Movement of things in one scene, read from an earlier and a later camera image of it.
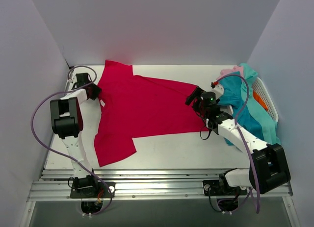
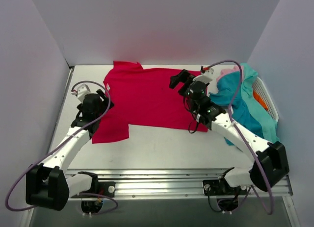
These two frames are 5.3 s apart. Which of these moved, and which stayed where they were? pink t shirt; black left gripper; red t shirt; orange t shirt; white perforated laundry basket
Moved: red t shirt; black left gripper
Stayed: pink t shirt; orange t shirt; white perforated laundry basket
